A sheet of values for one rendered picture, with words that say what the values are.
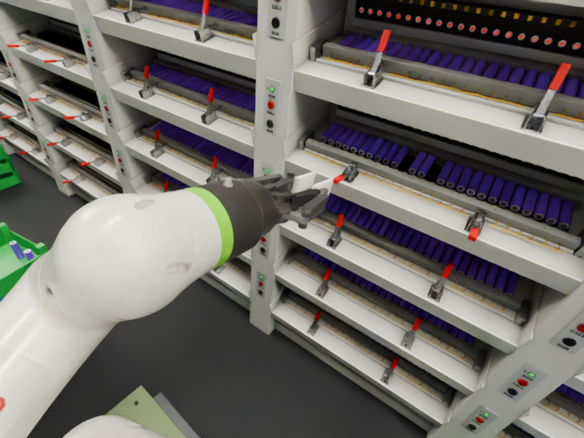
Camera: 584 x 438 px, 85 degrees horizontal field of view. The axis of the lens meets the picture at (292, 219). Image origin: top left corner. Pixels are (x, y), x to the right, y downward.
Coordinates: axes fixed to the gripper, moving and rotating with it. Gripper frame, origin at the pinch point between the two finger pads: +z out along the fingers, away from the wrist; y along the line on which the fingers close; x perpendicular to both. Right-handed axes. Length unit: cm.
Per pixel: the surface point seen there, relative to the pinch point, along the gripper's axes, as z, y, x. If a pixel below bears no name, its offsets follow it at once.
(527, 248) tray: 18.2, 35.7, -1.3
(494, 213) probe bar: 19.7, 28.7, 2.1
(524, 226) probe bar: 20.0, 33.9, 1.7
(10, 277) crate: -22, -71, -52
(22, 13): 21, -156, 11
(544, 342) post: 20, 47, -18
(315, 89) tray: 12.2, -10.7, 14.6
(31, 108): 21, -158, -28
